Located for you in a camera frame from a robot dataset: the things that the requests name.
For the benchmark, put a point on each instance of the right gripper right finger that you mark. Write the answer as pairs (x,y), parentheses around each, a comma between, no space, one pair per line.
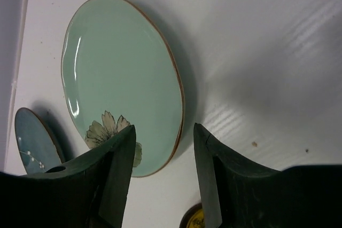
(238,192)

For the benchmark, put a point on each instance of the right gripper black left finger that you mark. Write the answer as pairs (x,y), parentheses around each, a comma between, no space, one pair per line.
(88,191)

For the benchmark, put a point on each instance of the small yellow patterned dish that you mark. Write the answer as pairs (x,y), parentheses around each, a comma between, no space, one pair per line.
(193,218)

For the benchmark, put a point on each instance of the light green flower plate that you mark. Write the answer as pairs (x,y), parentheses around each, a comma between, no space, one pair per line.
(117,69)

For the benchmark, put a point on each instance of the dark teal speckled plate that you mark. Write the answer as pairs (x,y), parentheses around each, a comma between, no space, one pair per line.
(38,147)

